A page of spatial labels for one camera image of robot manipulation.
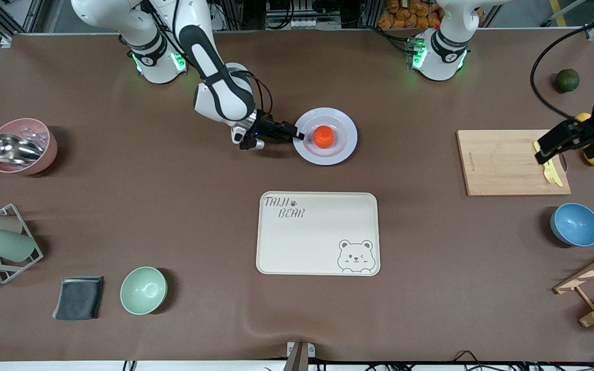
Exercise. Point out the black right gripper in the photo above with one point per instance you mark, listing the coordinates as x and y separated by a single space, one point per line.
264 125

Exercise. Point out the orange mandarin fruit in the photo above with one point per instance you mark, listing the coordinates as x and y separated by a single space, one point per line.
323 136

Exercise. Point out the white round plate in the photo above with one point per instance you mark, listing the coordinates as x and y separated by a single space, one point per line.
343 149

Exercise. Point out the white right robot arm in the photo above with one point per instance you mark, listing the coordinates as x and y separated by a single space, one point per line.
214 82

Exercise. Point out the yellow plastic fork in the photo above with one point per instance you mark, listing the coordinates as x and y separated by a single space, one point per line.
549 172

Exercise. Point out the wooden cutting board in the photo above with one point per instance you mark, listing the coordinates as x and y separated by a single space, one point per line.
503 165

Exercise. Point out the dark green lime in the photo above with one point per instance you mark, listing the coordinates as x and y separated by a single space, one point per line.
567 80

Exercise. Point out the blue bowl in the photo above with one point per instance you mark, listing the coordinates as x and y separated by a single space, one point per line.
575 225

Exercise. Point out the white power strip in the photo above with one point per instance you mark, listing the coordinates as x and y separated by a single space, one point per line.
309 22

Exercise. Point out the beige tray with bear print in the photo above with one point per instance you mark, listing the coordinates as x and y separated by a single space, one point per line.
307 242

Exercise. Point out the wooden drying rack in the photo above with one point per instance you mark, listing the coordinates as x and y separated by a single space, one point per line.
593 270

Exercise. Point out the brown table cover mat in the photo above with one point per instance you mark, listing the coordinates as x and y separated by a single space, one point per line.
173 206

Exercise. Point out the pile of orange bread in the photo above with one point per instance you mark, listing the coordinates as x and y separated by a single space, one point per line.
405 13

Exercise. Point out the pale green bowl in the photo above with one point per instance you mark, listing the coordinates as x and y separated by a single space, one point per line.
143 290

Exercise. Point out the pink bowl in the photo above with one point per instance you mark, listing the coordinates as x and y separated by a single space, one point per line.
29 154

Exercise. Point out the dark grey folded cloth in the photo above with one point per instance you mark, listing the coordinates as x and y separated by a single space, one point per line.
78 298

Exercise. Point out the metal scoop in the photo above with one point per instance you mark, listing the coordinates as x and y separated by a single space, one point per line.
11 147

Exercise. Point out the pale green cup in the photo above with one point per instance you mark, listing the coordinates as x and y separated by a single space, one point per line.
8 245

